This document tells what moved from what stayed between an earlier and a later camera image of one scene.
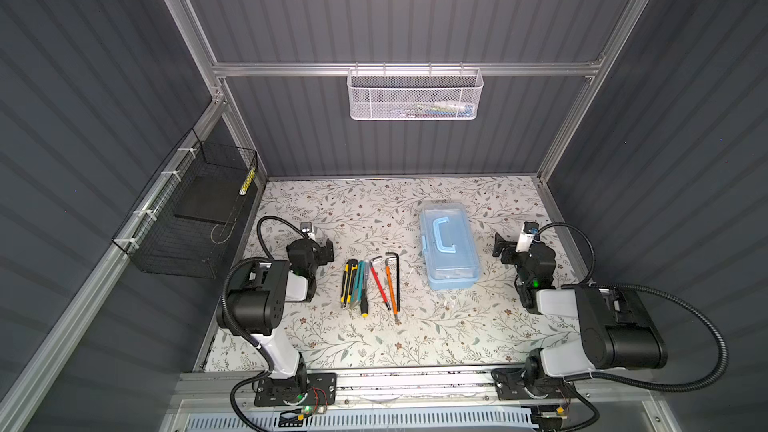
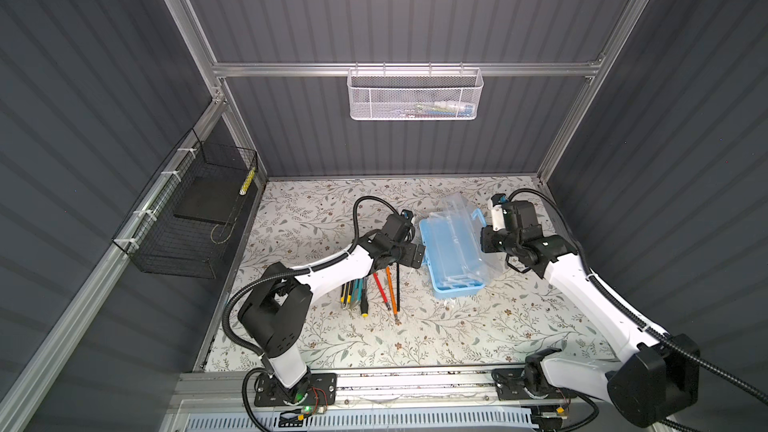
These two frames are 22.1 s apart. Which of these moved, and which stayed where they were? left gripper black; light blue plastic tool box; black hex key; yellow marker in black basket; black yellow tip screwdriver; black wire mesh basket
Moved: light blue plastic tool box; left gripper black
Stayed: black hex key; black yellow tip screwdriver; black wire mesh basket; yellow marker in black basket
